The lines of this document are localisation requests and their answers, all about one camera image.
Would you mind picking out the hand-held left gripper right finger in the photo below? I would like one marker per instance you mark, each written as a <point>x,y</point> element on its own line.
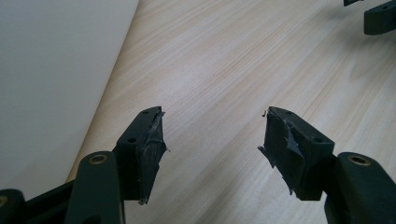
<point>295,161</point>

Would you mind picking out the white plastic storage box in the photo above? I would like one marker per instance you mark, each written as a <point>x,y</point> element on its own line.
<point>46,77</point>

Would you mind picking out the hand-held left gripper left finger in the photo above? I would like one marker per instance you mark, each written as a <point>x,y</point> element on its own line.
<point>146,161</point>

